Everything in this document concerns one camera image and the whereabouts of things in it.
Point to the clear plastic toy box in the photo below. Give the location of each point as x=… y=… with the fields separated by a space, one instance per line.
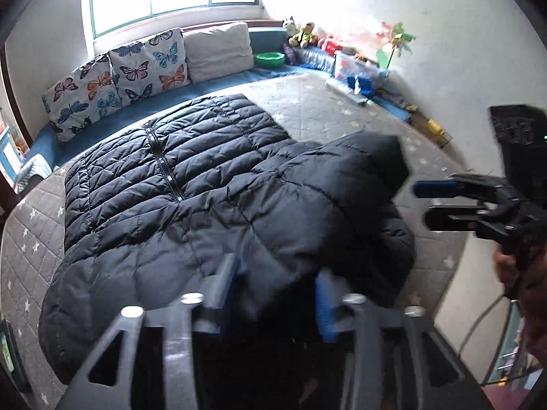
x=361 y=66

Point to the white patterned cloth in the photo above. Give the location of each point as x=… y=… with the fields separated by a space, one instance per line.
x=32 y=173

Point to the wooden crate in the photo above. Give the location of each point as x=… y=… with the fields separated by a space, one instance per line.
x=433 y=130

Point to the purple toy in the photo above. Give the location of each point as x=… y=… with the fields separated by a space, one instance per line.
x=289 y=54

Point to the white pillow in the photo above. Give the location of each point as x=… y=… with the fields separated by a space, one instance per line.
x=218 y=51

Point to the blue sofa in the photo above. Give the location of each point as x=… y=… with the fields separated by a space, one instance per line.
x=213 y=86

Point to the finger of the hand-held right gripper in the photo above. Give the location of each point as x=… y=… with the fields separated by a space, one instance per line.
x=448 y=218
x=436 y=188

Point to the person's right hand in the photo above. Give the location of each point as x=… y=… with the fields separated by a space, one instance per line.
x=506 y=271

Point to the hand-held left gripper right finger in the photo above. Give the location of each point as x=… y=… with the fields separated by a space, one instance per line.
x=327 y=303

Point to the blue cabinet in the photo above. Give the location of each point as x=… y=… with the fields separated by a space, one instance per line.
x=8 y=153

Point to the black smartphone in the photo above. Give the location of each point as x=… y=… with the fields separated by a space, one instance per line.
x=7 y=350

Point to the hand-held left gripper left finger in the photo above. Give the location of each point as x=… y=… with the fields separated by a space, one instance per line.
x=224 y=290

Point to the green bowl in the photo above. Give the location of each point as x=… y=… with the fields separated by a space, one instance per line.
x=269 y=59

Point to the butterfly print pillow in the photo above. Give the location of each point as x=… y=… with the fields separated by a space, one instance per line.
x=147 y=66
x=81 y=98

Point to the red box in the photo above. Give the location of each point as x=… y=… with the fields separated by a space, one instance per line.
x=331 y=45

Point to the bear plush toy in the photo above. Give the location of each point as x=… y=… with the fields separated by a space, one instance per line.
x=304 y=35

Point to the colourful pinwheel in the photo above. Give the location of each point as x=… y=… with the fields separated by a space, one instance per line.
x=395 y=40

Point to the black puffer jacket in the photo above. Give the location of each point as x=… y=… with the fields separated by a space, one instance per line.
x=171 y=188

